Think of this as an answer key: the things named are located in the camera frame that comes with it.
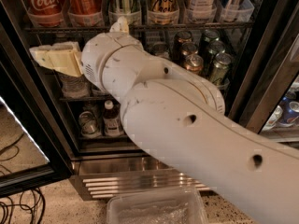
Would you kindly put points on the gold LaCroix can top shelf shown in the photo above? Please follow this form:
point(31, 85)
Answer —
point(162, 12)

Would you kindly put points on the copper can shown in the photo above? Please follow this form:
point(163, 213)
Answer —
point(180, 38)
point(194, 63)
point(186, 49)

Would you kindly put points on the front clear water bottle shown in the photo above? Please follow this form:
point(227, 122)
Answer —
point(74, 87)

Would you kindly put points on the middle copper can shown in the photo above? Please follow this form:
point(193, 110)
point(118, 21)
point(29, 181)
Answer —
point(186, 49)

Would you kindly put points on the clear plastic bin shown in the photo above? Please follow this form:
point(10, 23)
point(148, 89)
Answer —
point(159, 206)

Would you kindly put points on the open glass fridge door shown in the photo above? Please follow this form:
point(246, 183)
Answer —
point(24, 103)

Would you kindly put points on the green striped can top shelf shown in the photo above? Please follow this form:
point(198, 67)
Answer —
point(130, 9)

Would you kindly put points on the front green can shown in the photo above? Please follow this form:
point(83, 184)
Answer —
point(219, 68)

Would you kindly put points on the Pepsi can behind right door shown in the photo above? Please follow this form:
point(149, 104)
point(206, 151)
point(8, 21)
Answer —
point(290, 114)

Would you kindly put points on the rear green can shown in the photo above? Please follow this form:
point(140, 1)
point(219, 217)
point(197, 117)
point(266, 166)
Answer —
point(208, 35)

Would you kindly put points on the rear copper can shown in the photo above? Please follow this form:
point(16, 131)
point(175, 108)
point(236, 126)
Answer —
point(180, 38)

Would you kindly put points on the white green soda can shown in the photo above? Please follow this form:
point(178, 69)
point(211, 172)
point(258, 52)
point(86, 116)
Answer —
point(161, 49)

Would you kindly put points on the middle green can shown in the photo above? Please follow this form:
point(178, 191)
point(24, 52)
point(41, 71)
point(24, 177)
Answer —
point(212, 49)

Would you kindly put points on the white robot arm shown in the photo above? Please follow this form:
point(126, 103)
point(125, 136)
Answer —
point(178, 118)

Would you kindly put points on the white blue can top shelf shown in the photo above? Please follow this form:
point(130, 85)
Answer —
point(199, 11)

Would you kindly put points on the red Coca-Cola can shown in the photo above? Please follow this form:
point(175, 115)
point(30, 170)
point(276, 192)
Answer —
point(47, 13)

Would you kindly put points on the red soda can top shelf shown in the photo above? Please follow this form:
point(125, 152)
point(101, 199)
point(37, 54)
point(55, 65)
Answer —
point(85, 12)

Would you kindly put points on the silver can bottom shelf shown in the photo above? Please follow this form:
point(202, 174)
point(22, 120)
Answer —
point(89, 124)

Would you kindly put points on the white-capped dark drink bottle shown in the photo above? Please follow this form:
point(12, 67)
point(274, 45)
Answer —
point(112, 120)

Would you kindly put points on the stainless steel fridge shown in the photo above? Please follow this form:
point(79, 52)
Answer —
point(108, 168)

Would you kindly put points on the front copper can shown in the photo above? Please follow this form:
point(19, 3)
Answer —
point(194, 63)

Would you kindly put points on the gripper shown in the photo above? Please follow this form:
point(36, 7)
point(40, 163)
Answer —
point(94, 55)

